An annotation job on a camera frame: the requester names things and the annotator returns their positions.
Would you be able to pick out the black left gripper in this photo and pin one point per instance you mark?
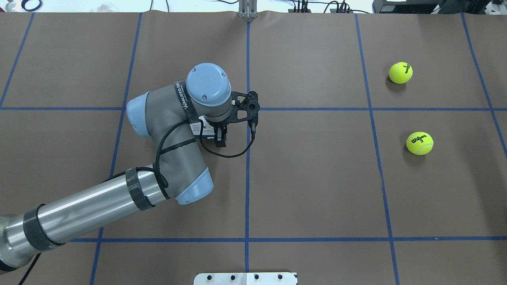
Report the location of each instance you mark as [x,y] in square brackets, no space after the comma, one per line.
[220,136]

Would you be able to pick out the yellow Wilson tennis ball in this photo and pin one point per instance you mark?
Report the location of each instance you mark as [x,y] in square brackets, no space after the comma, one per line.
[419,143]

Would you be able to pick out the white blue tennis ball can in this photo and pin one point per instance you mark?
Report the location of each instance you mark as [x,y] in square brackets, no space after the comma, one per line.
[207,129]

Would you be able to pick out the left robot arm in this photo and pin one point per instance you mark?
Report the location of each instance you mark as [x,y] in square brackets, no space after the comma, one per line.
[178,171]

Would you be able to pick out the yellow tennis ball far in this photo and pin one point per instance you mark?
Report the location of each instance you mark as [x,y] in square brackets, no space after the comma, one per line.
[400,73]

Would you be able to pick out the brown paper table cover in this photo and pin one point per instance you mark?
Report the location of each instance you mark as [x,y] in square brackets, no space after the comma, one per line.
[328,190]

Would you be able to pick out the white mounting plate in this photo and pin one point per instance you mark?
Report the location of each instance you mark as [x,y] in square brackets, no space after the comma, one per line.
[247,278]

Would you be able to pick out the aluminium frame post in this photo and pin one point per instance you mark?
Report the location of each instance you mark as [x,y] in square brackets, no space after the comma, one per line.
[247,9]

